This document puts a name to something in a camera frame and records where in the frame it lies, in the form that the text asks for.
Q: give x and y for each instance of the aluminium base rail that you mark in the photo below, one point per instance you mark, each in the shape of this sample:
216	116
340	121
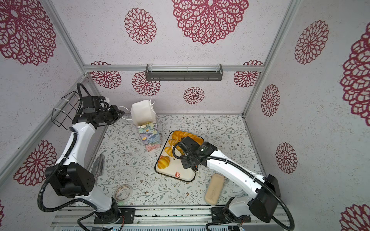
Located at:
145	216

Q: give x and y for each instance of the black wire wall basket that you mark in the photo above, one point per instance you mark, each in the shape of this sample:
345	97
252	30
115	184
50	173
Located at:
62	116

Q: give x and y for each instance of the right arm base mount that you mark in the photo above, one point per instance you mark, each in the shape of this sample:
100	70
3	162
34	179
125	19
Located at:
220	215

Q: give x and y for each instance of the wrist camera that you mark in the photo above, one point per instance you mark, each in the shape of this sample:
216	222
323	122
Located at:
188	145
91	104

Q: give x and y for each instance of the black rimmed white tray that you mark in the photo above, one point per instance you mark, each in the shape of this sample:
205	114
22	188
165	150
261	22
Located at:
175	169

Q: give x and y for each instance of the clear tape roll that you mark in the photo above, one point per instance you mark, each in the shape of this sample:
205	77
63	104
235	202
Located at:
123	193

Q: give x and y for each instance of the beige oblong bread loaf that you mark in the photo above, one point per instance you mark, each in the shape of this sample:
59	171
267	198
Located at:
214	189

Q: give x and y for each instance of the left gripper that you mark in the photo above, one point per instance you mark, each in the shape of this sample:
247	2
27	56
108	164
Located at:
117	112

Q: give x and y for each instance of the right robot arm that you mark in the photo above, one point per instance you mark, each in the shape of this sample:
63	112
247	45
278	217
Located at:
263	198

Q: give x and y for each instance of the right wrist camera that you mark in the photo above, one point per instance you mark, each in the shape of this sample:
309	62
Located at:
188	145

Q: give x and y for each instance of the long twisted bread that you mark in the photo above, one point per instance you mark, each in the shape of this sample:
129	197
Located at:
179	135

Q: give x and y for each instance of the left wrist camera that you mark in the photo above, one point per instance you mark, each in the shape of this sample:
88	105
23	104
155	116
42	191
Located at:
91	104

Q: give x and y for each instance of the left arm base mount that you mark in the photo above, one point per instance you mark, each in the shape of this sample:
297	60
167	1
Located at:
124	215

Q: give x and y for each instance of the striped bread roll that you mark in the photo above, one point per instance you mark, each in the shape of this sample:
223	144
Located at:
173	142
169	149

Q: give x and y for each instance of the floral paper bag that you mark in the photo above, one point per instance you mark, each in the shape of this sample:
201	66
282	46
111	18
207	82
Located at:
143	117

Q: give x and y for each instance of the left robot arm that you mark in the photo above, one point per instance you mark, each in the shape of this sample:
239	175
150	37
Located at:
69	178

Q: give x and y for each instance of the metal tongs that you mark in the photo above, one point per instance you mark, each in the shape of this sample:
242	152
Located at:
98	167

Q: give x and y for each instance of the small croissant lower left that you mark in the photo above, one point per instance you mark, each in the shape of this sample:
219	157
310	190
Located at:
163	162

